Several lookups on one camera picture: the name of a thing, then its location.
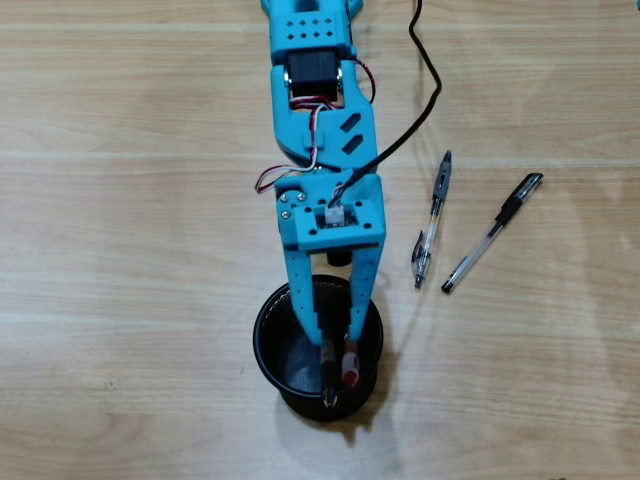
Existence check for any clear pen with grey grip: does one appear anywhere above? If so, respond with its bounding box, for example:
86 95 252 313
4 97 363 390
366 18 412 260
410 148 454 290

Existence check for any black camera cable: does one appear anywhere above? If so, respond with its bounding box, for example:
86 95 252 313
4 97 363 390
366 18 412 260
327 0 444 209

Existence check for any red retractable pen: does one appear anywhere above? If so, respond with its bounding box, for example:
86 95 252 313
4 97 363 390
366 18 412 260
340 335 361 390

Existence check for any red white black servo wire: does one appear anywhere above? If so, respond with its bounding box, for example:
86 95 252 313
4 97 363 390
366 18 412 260
344 58 376 106
254 97 321 196

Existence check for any black retractable pen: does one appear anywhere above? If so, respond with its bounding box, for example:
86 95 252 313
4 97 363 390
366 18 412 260
318 324 342 409

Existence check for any blue wrist camera module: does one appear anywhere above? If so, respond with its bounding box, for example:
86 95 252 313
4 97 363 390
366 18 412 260
292 173 387 269

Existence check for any clear stick pen black cap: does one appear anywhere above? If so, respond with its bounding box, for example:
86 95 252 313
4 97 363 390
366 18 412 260
439 172 545 295

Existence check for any black mesh pen holder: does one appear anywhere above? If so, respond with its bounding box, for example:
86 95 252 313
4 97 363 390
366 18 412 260
252 272 385 421

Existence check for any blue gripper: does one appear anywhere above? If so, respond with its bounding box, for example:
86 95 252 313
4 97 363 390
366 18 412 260
273 169 380 347

